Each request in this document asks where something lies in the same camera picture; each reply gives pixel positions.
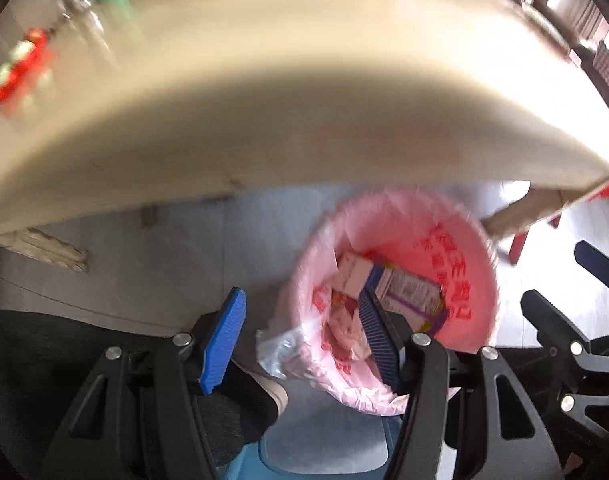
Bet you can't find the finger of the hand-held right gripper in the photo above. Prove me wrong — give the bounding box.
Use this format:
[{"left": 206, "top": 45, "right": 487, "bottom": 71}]
[
  {"left": 520, "top": 289, "right": 609, "bottom": 377},
  {"left": 574, "top": 240, "right": 609, "bottom": 307}
]

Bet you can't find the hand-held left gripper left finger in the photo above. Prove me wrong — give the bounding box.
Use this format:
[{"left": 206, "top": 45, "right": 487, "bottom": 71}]
[{"left": 44, "top": 286, "right": 248, "bottom": 480}]

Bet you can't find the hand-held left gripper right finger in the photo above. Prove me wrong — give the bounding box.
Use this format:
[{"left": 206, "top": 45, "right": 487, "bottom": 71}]
[{"left": 358, "top": 286, "right": 566, "bottom": 480}]

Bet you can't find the purple snack packet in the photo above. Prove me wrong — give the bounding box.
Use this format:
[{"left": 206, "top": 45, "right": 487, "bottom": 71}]
[{"left": 377, "top": 265, "right": 450, "bottom": 341}]

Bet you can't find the bin with pink bag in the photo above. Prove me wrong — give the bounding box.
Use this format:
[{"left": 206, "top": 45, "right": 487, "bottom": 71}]
[{"left": 257, "top": 187, "right": 500, "bottom": 417}]

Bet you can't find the beige shoe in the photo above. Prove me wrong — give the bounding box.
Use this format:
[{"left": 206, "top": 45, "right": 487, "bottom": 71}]
[{"left": 232, "top": 360, "right": 289, "bottom": 416}]

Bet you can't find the red plastic stool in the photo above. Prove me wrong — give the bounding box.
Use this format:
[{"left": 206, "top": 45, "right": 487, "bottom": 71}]
[{"left": 507, "top": 175, "right": 609, "bottom": 266}]

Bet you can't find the blue plastic stool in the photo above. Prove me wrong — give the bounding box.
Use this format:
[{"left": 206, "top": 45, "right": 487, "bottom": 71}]
[{"left": 219, "top": 410, "right": 405, "bottom": 480}]

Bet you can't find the person's black trouser leg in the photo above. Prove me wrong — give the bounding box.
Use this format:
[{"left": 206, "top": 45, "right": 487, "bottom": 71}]
[{"left": 0, "top": 310, "right": 280, "bottom": 480}]

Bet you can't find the beige wooden table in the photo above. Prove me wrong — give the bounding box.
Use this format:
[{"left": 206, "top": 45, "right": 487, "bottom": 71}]
[{"left": 0, "top": 0, "right": 609, "bottom": 273}]

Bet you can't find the red toy object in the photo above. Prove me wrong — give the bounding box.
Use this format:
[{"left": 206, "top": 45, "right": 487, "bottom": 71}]
[{"left": 0, "top": 29, "right": 58, "bottom": 108}]

